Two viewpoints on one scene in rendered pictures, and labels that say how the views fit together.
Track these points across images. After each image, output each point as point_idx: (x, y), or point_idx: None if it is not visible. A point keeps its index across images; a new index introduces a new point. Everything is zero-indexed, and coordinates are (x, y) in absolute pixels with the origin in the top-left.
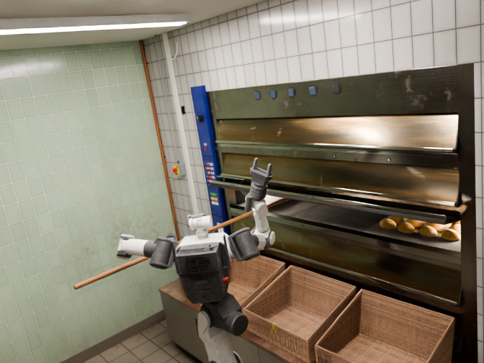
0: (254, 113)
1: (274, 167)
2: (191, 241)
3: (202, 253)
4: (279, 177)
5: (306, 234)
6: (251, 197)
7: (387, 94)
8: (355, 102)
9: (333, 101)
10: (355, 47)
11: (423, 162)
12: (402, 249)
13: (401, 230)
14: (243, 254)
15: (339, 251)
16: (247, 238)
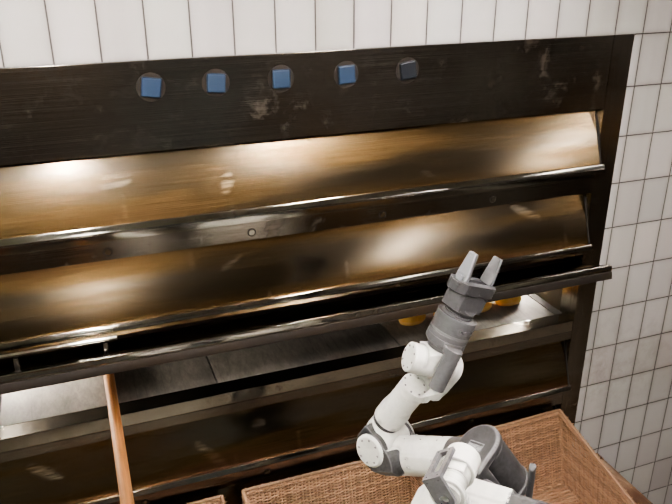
0: (132, 140)
1: (197, 276)
2: None
3: None
4: (223, 297)
5: (275, 403)
6: (461, 352)
7: (506, 82)
8: (444, 98)
9: (394, 98)
10: None
11: (546, 193)
12: (492, 345)
13: None
14: (518, 488)
15: (366, 402)
16: (508, 447)
